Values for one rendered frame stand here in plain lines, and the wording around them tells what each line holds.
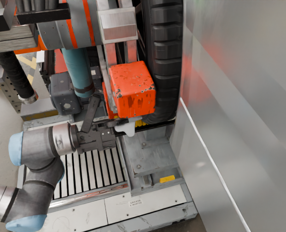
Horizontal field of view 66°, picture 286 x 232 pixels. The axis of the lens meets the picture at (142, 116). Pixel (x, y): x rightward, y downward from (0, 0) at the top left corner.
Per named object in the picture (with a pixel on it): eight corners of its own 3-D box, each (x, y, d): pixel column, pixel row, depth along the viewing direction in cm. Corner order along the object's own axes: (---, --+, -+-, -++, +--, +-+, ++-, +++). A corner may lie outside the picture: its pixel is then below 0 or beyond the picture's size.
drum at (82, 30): (122, 51, 65) (119, 2, 55) (48, 62, 62) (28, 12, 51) (113, 28, 74) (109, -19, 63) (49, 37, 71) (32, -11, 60)
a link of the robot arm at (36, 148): (21, 147, 68) (6, 127, 61) (62, 138, 70) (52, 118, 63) (18, 174, 62) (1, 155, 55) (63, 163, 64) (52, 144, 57)
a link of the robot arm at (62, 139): (57, 124, 67) (49, 127, 58) (73, 120, 68) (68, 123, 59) (63, 152, 68) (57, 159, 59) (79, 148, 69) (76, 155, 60)
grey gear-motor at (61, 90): (133, 120, 138) (131, 77, 111) (65, 135, 131) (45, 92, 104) (126, 101, 149) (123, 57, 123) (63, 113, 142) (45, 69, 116)
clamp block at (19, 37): (38, 48, 45) (28, 22, 41) (-9, 54, 44) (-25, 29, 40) (39, 35, 48) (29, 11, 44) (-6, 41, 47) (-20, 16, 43)
